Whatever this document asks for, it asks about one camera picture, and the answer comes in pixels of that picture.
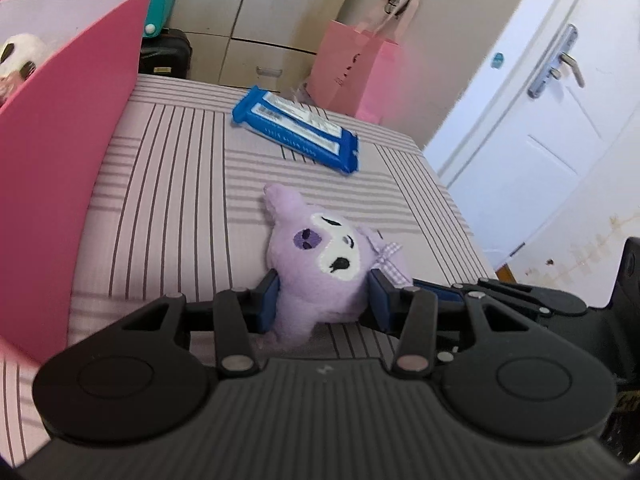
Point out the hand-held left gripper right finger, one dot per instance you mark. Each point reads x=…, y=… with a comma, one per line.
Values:
x=378, y=302

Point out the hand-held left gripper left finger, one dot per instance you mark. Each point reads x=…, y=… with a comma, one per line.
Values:
x=267, y=302

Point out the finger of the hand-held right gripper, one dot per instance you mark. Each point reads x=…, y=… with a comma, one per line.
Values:
x=540, y=300

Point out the purple plush toy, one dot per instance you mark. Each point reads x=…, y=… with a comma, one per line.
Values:
x=310, y=280

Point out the large pink paper box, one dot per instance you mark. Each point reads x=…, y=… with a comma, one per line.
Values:
x=60, y=185

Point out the white door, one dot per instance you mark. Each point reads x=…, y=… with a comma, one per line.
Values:
x=575, y=160

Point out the striped bed sheet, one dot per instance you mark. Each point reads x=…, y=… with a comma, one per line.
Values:
x=175, y=185

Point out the blue wet wipes pack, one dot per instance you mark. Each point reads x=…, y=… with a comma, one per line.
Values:
x=300, y=125

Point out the pink paper gift bag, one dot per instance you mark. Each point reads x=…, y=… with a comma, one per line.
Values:
x=350, y=75

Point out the black suitcase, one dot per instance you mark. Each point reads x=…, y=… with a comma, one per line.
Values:
x=165, y=52

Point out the beige wardrobe cabinet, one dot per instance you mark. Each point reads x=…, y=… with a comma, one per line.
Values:
x=300, y=5

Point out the white panda plush toy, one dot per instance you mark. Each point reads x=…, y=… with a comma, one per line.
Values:
x=22, y=50

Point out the blue wall sticker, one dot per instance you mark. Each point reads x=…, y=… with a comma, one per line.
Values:
x=497, y=60

